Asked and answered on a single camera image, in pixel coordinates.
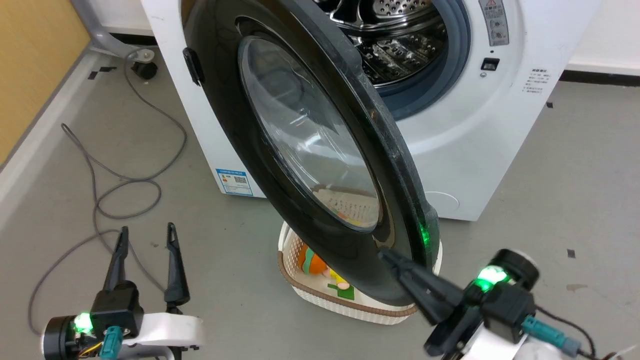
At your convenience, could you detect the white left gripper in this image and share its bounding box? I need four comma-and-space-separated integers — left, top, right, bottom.
102, 222, 206, 360

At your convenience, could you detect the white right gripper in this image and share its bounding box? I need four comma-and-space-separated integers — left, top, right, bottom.
378, 248, 532, 360

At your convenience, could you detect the black round glass washer door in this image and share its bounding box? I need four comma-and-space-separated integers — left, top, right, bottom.
181, 0, 441, 307

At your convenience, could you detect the white front-load washing machine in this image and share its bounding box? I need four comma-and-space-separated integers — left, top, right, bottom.
140, 0, 603, 222

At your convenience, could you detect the grey rubber door gasket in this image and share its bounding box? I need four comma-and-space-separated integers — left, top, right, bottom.
372, 0, 472, 121

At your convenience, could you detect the round white filter cover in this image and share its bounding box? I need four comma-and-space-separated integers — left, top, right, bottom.
425, 191, 460, 219

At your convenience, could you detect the white woven laundry basket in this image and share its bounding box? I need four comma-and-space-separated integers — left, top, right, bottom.
277, 221, 444, 326

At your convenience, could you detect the blue energy label sticker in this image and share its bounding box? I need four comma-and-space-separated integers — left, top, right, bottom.
215, 168, 254, 197

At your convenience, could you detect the orange and green toy doll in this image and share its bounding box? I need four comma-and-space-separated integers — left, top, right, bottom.
298, 244, 356, 301

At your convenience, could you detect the black caster wheel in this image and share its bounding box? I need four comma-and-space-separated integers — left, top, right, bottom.
130, 48, 159, 80

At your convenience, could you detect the grey metal stand leg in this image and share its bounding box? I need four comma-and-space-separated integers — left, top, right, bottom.
70, 0, 152, 59

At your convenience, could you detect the steel washer drum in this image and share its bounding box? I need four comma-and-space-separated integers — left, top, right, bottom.
315, 0, 449, 87

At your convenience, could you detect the grey warning label sticker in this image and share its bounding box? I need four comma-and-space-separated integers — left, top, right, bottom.
478, 0, 510, 47

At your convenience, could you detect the teal plug left arm cable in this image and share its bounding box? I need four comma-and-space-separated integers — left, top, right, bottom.
77, 325, 124, 360

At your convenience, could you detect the teal plug arm cable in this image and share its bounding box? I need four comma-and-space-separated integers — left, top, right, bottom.
521, 304, 598, 360
77, 325, 124, 360

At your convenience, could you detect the grey floor cable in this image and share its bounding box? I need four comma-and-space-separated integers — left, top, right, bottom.
27, 60, 189, 336

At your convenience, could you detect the teal plug right arm cable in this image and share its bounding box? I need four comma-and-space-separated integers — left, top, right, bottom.
521, 304, 598, 360

